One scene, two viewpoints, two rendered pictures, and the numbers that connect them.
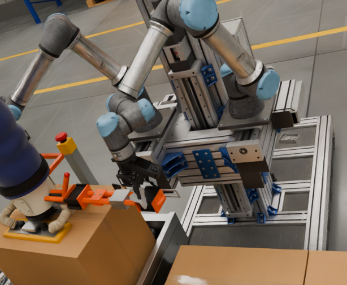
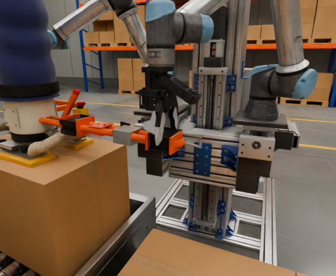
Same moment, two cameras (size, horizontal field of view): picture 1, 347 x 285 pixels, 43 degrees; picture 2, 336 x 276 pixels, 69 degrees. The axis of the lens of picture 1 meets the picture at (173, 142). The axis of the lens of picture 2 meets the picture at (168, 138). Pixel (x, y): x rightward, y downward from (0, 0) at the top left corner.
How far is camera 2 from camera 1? 0.99 m
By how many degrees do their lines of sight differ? 16
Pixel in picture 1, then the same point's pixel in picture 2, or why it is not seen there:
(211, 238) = not seen: hidden behind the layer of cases
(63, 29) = not seen: outside the picture
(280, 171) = (235, 203)
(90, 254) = (62, 190)
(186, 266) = (155, 250)
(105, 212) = (97, 156)
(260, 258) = (240, 264)
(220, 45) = (290, 11)
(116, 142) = (163, 34)
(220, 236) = not seen: hidden behind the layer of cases
